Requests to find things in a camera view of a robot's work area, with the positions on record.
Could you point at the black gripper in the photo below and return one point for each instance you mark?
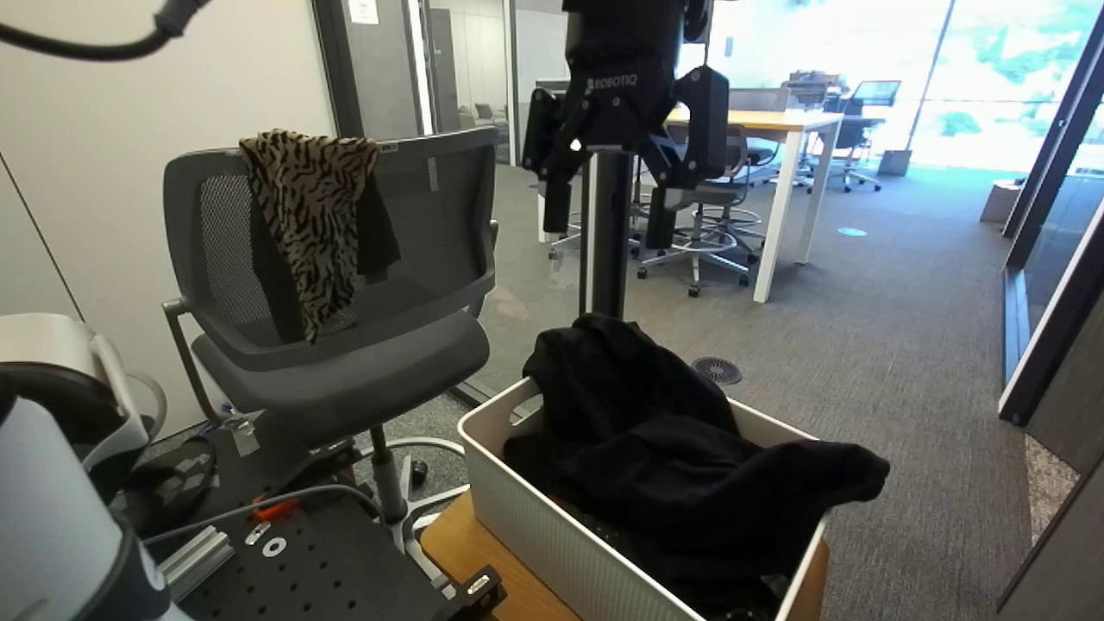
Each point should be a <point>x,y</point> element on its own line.
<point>621,70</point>

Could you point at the black shirt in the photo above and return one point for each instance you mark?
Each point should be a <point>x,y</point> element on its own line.
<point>642,459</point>

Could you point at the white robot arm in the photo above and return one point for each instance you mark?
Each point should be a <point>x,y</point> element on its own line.
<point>48,520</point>

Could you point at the black mesh office chair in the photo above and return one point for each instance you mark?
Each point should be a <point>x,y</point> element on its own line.
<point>759,114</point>

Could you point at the gray mesh office chair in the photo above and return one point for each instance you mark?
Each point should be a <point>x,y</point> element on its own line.
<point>345,369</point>

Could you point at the white plastic bin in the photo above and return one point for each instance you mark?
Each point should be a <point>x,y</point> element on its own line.
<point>539,520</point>

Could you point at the wooden top white table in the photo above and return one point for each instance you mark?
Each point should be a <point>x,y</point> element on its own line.
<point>796,127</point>

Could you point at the round floor outlet cover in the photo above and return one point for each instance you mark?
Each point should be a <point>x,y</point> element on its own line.
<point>854,232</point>
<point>720,372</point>

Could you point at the black computer monitor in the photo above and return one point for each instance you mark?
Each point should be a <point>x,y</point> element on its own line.
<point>877,90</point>

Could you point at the leopard print cloth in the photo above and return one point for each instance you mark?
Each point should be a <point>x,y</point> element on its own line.
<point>304,219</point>

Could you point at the gray floor box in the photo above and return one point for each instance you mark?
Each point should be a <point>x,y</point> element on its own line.
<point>1003,204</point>

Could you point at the black table clamp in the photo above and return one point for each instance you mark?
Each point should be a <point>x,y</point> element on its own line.
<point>473,595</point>

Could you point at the black glass partition frame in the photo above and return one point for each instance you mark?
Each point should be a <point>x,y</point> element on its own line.
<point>610,244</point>

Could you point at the white wall sign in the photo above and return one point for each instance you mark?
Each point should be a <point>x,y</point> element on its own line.
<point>364,12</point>

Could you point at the black door frame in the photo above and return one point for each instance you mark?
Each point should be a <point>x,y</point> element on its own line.
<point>1055,288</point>

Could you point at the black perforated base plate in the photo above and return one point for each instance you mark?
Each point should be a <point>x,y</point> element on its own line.
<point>333,576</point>

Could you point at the aluminium profile rail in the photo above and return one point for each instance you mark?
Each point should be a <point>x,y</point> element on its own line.
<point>195,556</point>

